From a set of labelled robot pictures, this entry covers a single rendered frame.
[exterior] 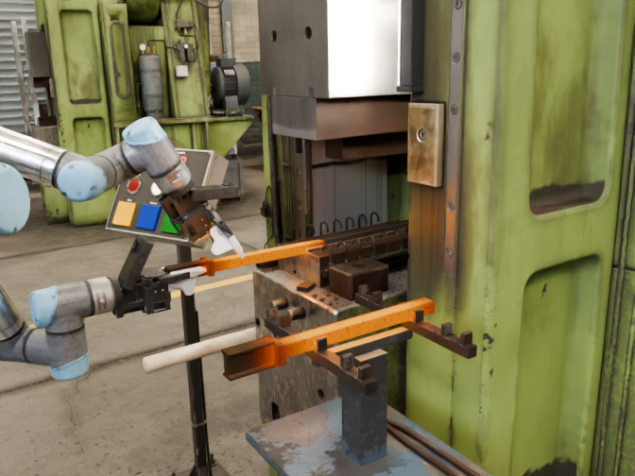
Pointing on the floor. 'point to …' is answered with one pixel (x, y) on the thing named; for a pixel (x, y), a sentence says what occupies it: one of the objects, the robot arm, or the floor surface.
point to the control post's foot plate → (204, 469)
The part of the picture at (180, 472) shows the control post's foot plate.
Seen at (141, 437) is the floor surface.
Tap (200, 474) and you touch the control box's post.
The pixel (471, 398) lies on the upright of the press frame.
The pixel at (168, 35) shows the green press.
